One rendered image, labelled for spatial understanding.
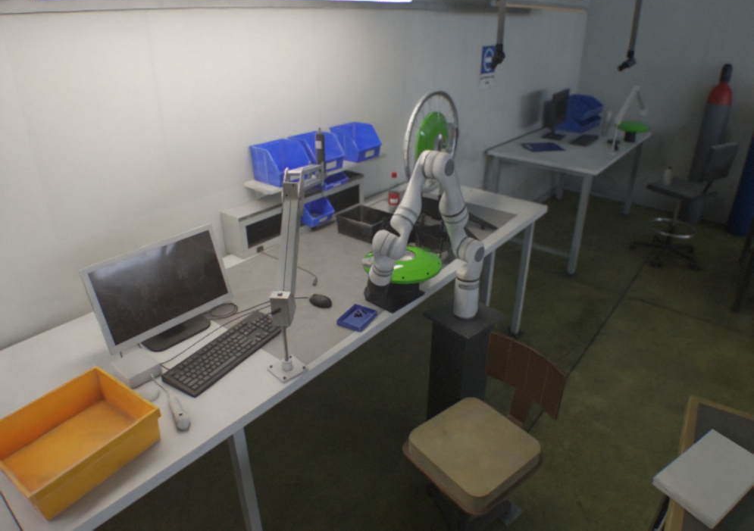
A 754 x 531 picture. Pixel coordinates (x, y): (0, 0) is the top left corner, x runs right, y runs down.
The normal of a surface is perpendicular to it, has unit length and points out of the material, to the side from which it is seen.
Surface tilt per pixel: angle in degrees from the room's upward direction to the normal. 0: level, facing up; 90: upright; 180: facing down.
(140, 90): 90
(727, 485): 0
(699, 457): 0
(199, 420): 0
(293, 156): 88
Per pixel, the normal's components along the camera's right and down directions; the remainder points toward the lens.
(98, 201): 0.78, 0.27
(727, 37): -0.63, 0.33
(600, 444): 0.00, -0.90
